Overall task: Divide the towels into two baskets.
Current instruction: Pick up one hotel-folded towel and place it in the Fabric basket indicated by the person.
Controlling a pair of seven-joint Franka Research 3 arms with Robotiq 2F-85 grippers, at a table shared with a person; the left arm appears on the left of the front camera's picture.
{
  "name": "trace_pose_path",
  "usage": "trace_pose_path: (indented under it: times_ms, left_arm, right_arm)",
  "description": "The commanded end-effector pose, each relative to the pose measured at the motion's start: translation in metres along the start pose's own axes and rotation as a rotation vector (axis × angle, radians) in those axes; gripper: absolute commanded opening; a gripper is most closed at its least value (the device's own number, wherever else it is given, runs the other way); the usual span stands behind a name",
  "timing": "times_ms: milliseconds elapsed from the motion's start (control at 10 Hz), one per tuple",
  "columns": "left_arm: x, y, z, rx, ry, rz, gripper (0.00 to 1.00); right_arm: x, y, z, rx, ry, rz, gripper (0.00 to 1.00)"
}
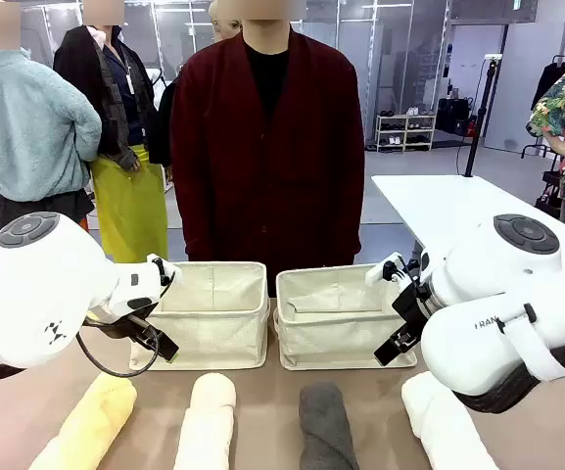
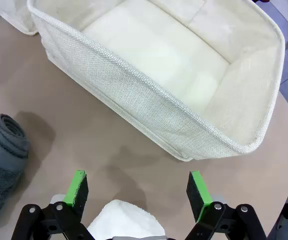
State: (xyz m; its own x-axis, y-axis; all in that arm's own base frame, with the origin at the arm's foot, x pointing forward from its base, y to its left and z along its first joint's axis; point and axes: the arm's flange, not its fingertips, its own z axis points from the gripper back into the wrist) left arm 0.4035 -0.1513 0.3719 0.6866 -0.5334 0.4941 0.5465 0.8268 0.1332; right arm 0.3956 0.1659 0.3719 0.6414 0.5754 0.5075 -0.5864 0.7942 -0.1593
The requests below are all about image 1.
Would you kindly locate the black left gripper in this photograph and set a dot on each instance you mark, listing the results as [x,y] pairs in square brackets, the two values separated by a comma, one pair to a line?
[115,325]

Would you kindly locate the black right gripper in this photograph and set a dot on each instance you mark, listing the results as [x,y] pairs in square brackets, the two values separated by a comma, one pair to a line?
[413,303]

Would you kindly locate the white towel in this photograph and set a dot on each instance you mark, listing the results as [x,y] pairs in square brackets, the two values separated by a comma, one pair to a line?
[438,421]

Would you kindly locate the cream towel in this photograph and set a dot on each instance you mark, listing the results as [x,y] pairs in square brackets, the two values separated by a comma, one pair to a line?
[208,421]

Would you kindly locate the yellow towel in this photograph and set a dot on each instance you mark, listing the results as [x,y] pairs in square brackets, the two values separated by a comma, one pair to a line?
[96,416]

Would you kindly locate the grey towel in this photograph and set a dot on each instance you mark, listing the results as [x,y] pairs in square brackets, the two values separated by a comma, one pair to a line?
[323,421]

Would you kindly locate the person's right forearm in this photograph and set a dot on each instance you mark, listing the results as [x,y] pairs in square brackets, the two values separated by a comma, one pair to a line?
[181,210]

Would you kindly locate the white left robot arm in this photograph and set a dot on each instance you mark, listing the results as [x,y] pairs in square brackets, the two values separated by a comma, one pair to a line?
[32,294]

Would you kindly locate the person's left forearm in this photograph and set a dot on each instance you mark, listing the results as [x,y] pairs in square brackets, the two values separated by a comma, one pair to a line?
[353,210]

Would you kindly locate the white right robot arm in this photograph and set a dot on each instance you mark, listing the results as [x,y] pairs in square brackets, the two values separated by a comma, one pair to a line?
[483,274]

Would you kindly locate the cream fabric storage basket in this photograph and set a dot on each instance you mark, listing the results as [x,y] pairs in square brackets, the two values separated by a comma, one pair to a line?
[218,323]
[331,338]

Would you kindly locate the white table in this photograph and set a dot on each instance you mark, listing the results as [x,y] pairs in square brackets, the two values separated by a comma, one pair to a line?
[438,205]

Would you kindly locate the person in maroon cardigan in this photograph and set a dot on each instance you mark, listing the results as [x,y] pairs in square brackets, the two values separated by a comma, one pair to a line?
[267,171]

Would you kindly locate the wooden shoe rack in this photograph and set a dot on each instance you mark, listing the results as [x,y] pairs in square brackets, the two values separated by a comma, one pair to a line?
[406,132]

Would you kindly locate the black rolling cart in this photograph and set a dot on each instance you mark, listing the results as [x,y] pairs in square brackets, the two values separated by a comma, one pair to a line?
[551,188]

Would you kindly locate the black bags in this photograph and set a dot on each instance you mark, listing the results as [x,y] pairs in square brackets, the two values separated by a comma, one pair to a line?
[453,115]

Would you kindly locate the black tripod pole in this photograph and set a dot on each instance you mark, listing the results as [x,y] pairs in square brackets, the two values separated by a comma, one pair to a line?
[483,108]

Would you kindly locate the black clothes rack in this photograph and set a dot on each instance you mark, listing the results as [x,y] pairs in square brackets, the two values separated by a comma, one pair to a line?
[551,78]

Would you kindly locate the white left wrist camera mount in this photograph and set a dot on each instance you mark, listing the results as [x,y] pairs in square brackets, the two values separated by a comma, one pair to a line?
[130,284]

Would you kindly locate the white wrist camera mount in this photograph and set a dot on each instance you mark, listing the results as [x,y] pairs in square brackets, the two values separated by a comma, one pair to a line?
[130,284]
[377,271]

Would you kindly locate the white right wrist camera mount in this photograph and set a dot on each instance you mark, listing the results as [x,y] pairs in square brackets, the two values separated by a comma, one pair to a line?
[377,271]

